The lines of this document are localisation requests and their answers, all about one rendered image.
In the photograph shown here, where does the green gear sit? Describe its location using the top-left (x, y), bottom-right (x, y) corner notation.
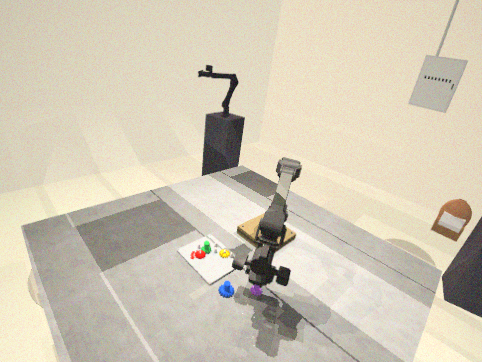
top-left (201, 241), bottom-right (211, 253)

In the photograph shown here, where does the red gear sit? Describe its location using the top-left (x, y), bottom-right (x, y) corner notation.
top-left (194, 250), bottom-right (205, 259)

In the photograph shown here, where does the blue gear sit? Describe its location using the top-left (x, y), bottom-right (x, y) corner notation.
top-left (218, 281), bottom-right (234, 298)

